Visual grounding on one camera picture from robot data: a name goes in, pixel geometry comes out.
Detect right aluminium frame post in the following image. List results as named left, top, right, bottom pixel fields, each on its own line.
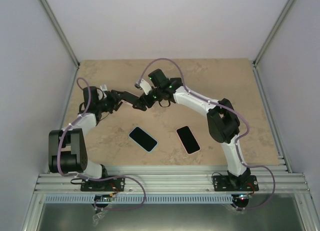
left=252, top=0, right=297, bottom=68

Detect right circuit board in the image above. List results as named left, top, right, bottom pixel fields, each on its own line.
left=237, top=193, right=252, bottom=200

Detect aluminium frame post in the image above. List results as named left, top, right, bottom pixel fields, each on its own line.
left=39, top=0, right=80, bottom=69
left=252, top=0, right=297, bottom=68

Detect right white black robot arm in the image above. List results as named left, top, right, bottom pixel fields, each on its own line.
left=135, top=69, right=251, bottom=191

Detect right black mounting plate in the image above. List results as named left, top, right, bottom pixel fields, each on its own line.
left=211, top=174, right=260, bottom=192

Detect grey slotted cable duct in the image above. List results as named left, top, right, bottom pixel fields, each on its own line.
left=44, top=194, right=233, bottom=205

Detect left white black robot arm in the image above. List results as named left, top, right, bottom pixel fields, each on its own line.
left=48, top=86, right=139, bottom=191

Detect circuit board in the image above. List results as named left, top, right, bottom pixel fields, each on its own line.
left=237, top=193, right=252, bottom=200
left=94, top=193, right=116, bottom=202

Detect left circuit board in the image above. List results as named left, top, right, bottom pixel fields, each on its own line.
left=94, top=193, right=116, bottom=202

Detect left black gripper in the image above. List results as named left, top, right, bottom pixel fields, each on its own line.
left=96, top=90, right=127, bottom=114

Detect left aluminium frame post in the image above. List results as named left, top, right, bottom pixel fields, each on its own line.
left=39, top=0, right=80, bottom=69

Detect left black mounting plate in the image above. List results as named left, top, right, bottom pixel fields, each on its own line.
left=80, top=178, right=126, bottom=193

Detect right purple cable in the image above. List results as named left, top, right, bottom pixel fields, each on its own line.
left=136, top=57, right=277, bottom=212

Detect phone in pale pink case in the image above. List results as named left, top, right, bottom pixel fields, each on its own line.
left=176, top=126, right=201, bottom=155

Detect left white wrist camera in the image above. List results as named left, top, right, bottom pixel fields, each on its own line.
left=100, top=84, right=108, bottom=91

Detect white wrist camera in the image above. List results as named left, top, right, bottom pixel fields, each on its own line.
left=135, top=78, right=152, bottom=95
left=100, top=84, right=108, bottom=91

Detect black mounting plate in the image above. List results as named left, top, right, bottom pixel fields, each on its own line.
left=80, top=178, right=126, bottom=193
left=211, top=174, right=260, bottom=192

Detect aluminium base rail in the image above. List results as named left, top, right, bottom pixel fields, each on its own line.
left=34, top=164, right=310, bottom=194

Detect phone in light blue case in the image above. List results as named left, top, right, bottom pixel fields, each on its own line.
left=128, top=126, right=158, bottom=153

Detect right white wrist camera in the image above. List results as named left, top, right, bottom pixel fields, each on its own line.
left=135, top=78, right=152, bottom=95

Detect clear plastic bag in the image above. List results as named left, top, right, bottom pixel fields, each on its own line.
left=92, top=210, right=107, bottom=227

